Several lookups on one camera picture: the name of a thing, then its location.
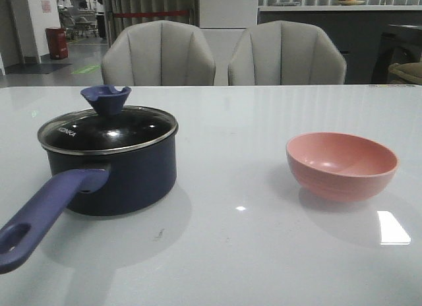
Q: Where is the pink bowl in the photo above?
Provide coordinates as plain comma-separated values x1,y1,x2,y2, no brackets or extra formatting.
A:
286,132,399,202

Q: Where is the dark blue saucepan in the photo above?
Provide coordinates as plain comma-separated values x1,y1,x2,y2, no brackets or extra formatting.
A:
1,136,177,274

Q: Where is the left beige chair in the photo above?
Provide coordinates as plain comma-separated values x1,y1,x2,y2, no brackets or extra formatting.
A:
101,20,216,86

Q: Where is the red trash bin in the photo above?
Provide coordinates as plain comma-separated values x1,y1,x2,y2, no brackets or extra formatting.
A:
45,27,69,59

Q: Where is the beige chair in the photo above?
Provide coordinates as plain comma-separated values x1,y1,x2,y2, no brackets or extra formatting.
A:
227,20,347,86
101,20,216,86

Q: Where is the grey counter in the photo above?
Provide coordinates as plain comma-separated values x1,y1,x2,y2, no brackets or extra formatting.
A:
258,6,421,84

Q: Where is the right beige chair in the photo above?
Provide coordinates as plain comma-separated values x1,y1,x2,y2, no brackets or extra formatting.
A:
227,20,347,86

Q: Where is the red wall notice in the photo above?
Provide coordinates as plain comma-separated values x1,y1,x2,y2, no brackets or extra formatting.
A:
41,0,51,13

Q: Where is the white cabinet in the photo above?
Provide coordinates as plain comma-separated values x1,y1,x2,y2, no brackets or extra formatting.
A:
198,0,258,29

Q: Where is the glass lid blue knob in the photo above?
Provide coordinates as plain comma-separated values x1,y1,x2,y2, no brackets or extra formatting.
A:
38,84,178,156

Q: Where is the olive cushion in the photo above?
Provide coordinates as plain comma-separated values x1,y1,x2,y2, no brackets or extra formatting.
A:
388,62,422,85

